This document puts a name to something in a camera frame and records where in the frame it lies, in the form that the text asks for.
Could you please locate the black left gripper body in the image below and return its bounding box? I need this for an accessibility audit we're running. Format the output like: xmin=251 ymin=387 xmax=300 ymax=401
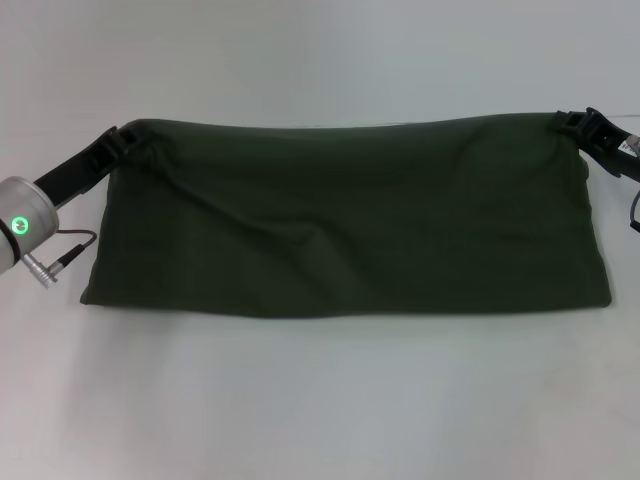
xmin=30 ymin=142 xmax=120 ymax=207

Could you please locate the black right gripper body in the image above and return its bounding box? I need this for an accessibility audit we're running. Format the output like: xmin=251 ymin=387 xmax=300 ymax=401
xmin=583 ymin=107 xmax=640 ymax=182

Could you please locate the dark green FREE t-shirt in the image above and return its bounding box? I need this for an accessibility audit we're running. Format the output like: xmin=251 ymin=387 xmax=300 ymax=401
xmin=79 ymin=112 xmax=615 ymax=315

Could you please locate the thin black cable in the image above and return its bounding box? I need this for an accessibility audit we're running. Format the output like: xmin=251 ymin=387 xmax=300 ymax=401
xmin=42 ymin=228 xmax=85 ymax=267
xmin=628 ymin=183 xmax=640 ymax=242

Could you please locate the silver left wrist metal post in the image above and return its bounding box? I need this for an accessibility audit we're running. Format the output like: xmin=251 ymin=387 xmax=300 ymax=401
xmin=21 ymin=252 xmax=63 ymax=291

